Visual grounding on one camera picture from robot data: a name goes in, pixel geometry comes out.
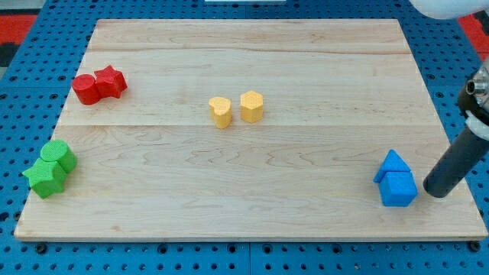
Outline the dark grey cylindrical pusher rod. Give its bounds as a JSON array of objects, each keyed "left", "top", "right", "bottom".
[{"left": 423, "top": 127, "right": 488, "bottom": 198}]

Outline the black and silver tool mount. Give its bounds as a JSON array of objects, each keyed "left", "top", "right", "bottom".
[{"left": 458, "top": 58, "right": 488, "bottom": 141}]

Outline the blue triangle block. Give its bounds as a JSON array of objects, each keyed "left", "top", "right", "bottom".
[{"left": 373, "top": 149, "right": 411, "bottom": 183}]

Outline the blue cube block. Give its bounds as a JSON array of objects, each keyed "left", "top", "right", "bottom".
[{"left": 379, "top": 172, "right": 418, "bottom": 207}]

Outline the yellow hexagon block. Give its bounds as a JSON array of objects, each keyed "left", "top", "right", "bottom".
[{"left": 240, "top": 91, "right": 264, "bottom": 123}]

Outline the yellow heart block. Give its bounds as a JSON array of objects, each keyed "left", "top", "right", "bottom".
[{"left": 209, "top": 96, "right": 232, "bottom": 129}]

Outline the wooden board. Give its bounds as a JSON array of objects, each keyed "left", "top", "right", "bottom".
[{"left": 15, "top": 19, "right": 487, "bottom": 242}]

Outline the red star block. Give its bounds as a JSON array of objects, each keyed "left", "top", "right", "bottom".
[{"left": 95, "top": 65, "right": 128, "bottom": 99}]

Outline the red cylinder block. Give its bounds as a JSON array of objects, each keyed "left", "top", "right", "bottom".
[{"left": 72, "top": 74, "right": 101, "bottom": 105}]

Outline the green cylinder block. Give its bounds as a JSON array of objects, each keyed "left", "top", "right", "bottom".
[{"left": 40, "top": 140, "right": 77, "bottom": 173}]

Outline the green star block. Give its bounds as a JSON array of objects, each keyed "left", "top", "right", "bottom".
[{"left": 22, "top": 158, "right": 67, "bottom": 199}]

